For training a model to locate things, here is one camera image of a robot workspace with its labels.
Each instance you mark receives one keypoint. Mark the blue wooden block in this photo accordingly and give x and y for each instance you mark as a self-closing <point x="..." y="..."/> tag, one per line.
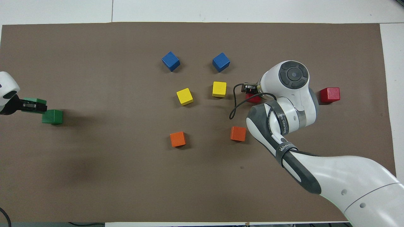
<point x="170" y="61"/>
<point x="221" y="62"/>

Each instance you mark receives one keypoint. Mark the orange wooden block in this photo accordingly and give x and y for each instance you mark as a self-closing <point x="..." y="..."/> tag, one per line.
<point x="177" y="139"/>
<point x="238" y="133"/>

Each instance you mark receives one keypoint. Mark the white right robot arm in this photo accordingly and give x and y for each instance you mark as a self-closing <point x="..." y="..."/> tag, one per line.
<point x="347" y="179"/>

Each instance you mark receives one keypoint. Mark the yellow wooden block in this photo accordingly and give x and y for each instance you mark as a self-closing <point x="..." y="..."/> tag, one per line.
<point x="219" y="89"/>
<point x="184" y="96"/>

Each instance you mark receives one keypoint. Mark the brown table mat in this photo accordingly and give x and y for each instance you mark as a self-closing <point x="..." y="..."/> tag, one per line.
<point x="126" y="173"/>

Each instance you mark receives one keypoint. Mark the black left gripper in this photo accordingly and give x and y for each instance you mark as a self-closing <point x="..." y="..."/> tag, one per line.
<point x="30" y="106"/>

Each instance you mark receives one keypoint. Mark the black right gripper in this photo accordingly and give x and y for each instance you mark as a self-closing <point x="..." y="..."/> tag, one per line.
<point x="251" y="88"/>

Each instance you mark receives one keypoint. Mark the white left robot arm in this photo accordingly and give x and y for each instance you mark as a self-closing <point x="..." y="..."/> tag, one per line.
<point x="6" y="85"/>

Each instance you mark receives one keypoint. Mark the green wooden block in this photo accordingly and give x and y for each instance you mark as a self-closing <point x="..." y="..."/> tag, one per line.
<point x="53" y="118"/>
<point x="39" y="100"/>

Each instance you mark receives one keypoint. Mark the red wooden block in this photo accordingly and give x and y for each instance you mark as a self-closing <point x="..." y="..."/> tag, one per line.
<point x="254" y="98"/>
<point x="329" y="95"/>

